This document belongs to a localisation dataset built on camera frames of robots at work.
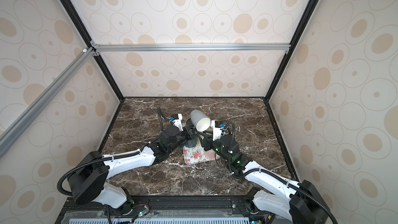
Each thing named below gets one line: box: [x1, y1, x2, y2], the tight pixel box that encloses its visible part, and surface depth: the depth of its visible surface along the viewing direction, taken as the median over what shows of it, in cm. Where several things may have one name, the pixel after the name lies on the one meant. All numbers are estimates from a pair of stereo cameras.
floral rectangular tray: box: [182, 141, 216, 165], surface depth 92 cm
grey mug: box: [190, 109, 211, 132], surface depth 77 cm
